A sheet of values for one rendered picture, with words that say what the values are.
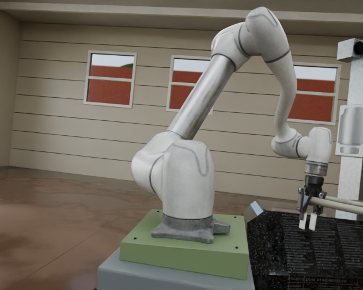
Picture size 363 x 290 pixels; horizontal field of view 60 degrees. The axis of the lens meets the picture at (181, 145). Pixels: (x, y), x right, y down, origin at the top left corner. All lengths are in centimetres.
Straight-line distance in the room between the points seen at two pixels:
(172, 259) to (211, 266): 10
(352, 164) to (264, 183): 530
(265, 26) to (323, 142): 56
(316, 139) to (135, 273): 95
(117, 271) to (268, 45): 88
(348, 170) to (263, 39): 180
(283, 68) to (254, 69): 686
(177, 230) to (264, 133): 707
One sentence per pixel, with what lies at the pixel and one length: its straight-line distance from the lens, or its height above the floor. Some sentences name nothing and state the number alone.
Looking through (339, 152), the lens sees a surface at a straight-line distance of 282.
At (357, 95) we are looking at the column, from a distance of 284.
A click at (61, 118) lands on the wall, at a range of 907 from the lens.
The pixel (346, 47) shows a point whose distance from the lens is 290.
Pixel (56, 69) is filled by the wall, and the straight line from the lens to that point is 934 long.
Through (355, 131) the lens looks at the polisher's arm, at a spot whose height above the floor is 134.
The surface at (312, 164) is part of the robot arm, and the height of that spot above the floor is 110.
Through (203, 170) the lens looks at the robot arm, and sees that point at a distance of 89.
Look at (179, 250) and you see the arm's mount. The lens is 87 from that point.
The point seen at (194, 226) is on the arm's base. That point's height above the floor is 90.
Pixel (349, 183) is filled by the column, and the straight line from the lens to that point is 279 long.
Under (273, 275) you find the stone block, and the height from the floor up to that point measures 59.
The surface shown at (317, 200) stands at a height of 95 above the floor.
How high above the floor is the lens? 114
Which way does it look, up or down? 1 degrees down
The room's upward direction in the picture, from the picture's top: 6 degrees clockwise
